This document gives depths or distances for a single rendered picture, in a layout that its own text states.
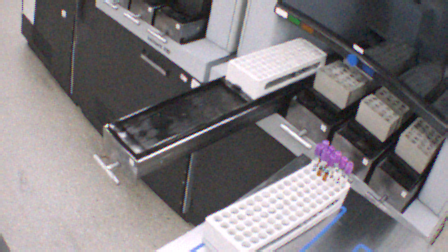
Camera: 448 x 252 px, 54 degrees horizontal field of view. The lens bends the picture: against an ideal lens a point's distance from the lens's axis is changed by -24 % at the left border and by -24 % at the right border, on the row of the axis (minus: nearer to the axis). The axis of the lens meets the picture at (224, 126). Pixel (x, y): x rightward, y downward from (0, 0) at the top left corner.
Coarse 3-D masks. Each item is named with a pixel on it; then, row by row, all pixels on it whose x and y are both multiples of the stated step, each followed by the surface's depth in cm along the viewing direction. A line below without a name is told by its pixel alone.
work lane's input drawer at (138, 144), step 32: (192, 96) 131; (224, 96) 133; (288, 96) 139; (128, 128) 118; (160, 128) 120; (192, 128) 119; (224, 128) 126; (96, 160) 115; (128, 160) 112; (160, 160) 115
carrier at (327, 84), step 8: (320, 72) 136; (328, 72) 136; (320, 80) 137; (328, 80) 134; (336, 80) 133; (320, 88) 138; (328, 88) 135; (336, 88) 133; (344, 88) 131; (328, 96) 136; (336, 96) 134; (344, 96) 132; (336, 104) 135; (344, 104) 133
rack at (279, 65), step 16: (272, 48) 142; (288, 48) 145; (304, 48) 146; (240, 64) 134; (256, 64) 135; (272, 64) 136; (288, 64) 138; (304, 64) 140; (320, 64) 146; (240, 80) 132; (256, 80) 129; (272, 80) 141; (288, 80) 138; (256, 96) 131
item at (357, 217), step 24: (288, 168) 114; (336, 216) 104; (360, 216) 105; (384, 216) 105; (192, 240) 94; (312, 240) 98; (336, 240) 98; (360, 240) 99; (384, 240) 99; (408, 240) 100
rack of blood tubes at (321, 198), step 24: (264, 192) 98; (288, 192) 100; (312, 192) 100; (336, 192) 101; (216, 216) 92; (240, 216) 93; (264, 216) 95; (288, 216) 94; (312, 216) 102; (216, 240) 90; (240, 240) 89; (264, 240) 89; (288, 240) 96
